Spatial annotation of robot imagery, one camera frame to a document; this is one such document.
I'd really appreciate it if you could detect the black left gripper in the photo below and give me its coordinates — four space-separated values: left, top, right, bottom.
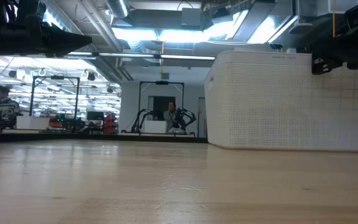
0 0 93 67

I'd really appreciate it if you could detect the white perforated plastic bin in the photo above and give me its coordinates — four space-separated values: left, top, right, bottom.
204 50 358 153

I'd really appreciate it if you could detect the white background bin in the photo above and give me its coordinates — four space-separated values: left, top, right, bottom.
16 115 51 130
144 120 168 134

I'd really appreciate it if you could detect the person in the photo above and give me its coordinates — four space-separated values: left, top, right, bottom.
162 101 183 133
0 85 21 129

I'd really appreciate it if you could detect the red cabinet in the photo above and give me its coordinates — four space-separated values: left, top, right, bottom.
103 113 117 134

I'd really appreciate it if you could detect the long ceiling light bar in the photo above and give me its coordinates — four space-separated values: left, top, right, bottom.
67 51 216 62

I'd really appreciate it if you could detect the grey ceiling box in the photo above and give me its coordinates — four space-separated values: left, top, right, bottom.
181 7 202 27

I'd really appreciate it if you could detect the black background rig frame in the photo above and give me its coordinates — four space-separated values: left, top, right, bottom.
138 80 185 136
29 75 81 131

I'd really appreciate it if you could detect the silver ventilation duct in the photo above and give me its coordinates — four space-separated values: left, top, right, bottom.
106 0 130 19

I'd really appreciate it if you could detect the black aluminium table frame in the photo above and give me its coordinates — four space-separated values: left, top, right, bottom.
0 130 209 144

